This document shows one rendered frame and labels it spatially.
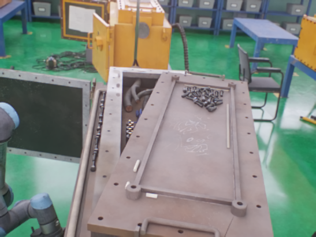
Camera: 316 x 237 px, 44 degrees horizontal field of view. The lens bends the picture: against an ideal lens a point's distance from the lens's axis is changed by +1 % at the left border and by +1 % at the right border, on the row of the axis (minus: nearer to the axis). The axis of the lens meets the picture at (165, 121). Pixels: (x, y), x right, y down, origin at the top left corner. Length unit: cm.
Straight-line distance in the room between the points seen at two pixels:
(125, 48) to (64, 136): 169
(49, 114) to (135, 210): 153
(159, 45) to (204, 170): 285
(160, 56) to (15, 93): 189
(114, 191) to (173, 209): 17
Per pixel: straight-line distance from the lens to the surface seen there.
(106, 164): 125
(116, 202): 105
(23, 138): 262
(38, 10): 982
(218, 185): 116
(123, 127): 174
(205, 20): 986
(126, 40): 394
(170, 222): 98
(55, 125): 249
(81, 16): 543
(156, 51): 399
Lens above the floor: 199
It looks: 25 degrees down
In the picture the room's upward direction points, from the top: 6 degrees clockwise
